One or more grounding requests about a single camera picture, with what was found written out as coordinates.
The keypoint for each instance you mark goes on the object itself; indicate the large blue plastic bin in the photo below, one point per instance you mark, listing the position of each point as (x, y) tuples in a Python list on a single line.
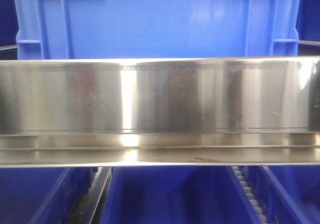
[(85, 29)]

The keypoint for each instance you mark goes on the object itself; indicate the lower middle blue bin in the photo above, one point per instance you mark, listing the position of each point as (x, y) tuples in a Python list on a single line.
[(177, 194)]

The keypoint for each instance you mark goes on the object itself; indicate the white roller track strip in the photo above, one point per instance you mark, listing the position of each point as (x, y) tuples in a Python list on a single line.
[(249, 193)]

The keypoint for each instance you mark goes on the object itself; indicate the lower right blue bin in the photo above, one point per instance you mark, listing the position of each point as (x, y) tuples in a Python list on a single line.
[(286, 194)]

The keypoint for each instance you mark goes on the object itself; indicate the lower left blue bin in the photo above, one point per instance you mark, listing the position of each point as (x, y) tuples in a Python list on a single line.
[(42, 195)]

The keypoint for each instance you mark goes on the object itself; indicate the dark blue bin upper right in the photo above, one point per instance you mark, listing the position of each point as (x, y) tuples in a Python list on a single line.
[(308, 25)]

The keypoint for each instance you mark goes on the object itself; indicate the dark blue bin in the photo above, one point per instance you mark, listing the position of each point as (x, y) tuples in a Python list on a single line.
[(9, 24), (308, 25)]

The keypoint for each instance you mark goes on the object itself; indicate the dark blue bin upper left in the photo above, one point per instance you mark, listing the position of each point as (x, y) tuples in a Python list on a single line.
[(9, 24)]

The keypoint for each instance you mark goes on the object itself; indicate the stainless steel shelf front rail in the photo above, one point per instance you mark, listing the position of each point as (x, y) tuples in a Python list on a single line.
[(127, 112)]

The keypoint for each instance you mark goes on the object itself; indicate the metal lane divider rail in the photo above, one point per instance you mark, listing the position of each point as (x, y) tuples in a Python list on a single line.
[(90, 206)]

